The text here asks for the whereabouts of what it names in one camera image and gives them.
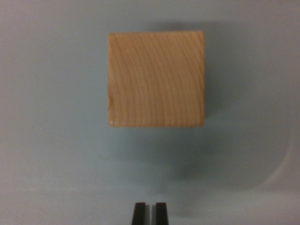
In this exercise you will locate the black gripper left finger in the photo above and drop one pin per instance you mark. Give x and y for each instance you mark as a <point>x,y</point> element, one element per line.
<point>140,214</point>

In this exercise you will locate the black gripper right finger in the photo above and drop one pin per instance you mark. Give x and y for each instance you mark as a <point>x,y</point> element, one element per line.
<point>161,214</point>

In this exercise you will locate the light wooden cube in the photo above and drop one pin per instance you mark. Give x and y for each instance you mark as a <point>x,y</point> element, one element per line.
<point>156,79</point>

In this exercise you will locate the pale blue plastic bin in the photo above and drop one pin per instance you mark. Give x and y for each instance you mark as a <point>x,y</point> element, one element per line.
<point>47,117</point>

